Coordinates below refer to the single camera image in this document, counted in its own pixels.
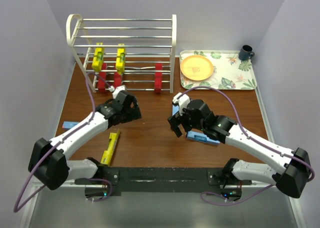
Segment floral serving tray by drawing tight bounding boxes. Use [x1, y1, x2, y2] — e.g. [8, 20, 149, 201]
[179, 50, 257, 90]

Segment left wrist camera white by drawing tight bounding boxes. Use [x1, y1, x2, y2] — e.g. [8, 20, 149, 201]
[112, 85, 127, 99]

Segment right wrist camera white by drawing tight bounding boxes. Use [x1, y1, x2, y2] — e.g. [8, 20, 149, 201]
[171, 92, 191, 116]

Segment aluminium rail frame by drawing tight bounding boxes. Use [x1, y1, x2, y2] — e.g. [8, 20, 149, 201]
[21, 180, 307, 228]

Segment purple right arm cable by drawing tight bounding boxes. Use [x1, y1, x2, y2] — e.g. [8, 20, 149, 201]
[177, 85, 315, 207]

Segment yellow toothpaste box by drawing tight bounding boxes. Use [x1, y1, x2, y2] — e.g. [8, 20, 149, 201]
[91, 42, 105, 73]
[115, 43, 126, 74]
[100, 129, 121, 167]

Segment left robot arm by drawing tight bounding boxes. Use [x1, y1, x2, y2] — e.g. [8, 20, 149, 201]
[28, 90, 142, 190]

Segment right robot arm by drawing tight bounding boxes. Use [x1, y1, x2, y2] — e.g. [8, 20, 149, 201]
[167, 95, 312, 199]

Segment red toothpaste box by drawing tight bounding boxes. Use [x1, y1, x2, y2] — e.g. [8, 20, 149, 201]
[113, 71, 123, 88]
[154, 63, 163, 94]
[97, 63, 107, 93]

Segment dark blue mug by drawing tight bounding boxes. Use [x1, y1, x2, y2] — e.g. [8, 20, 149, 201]
[238, 45, 255, 61]

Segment orange plate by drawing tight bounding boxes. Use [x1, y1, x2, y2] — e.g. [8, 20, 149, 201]
[180, 55, 214, 81]

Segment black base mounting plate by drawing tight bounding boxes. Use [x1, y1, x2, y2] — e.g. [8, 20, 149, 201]
[75, 167, 241, 196]

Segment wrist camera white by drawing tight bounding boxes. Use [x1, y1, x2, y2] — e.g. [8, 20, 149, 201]
[112, 85, 127, 99]
[171, 92, 191, 116]

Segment white metal shelf rack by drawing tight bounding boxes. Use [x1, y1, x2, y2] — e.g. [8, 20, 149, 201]
[65, 14, 177, 93]

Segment blue toothpaste box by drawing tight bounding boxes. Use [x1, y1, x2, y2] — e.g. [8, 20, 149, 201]
[62, 121, 79, 130]
[172, 104, 180, 116]
[185, 130, 220, 146]

